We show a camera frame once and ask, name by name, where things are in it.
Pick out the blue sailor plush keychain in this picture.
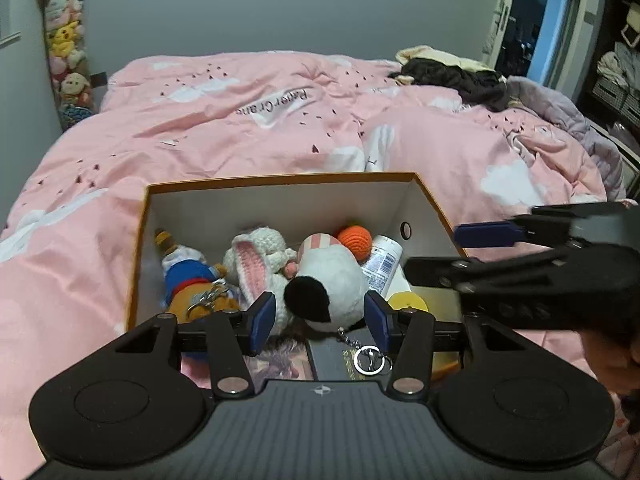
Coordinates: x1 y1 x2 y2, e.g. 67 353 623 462
154 229 241 332

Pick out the yellow round plush toy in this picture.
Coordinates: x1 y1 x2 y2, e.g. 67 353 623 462
387 292 428 312

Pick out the anime art card box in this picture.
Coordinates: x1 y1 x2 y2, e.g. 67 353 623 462
244 336 314 391

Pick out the white Vaseline cream tube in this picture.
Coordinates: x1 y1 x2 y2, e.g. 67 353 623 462
360 235 411 299

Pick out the dark grey gift box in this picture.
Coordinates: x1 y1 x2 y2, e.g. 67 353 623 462
307 328 392 385

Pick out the orange crocheted carrot toy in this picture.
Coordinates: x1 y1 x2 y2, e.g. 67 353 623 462
336 226 372 262

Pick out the white black plush toy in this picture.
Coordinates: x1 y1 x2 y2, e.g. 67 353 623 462
283 233 368 333

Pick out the pink wallet case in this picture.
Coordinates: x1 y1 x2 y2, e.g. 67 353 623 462
180 354 212 389

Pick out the gold brown small box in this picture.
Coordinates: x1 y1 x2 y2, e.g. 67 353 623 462
432 352 461 382

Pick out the person's hand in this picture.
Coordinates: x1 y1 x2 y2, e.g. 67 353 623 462
580 330 640 434

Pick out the grey purple blanket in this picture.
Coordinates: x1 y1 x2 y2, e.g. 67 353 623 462
506 76 627 200

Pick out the dark storage shelf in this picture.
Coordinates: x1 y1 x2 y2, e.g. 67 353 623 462
578 0 639 153

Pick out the dark clothes pile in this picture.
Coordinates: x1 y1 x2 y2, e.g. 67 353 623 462
388 47 510 112

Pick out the orange cardboard box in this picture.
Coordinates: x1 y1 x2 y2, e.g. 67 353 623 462
124 170 469 391

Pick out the plush toys hanging stack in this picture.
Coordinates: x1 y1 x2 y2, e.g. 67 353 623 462
38 0 94 130

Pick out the doorway with white frame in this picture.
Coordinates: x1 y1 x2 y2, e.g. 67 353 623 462
482 0 604 100

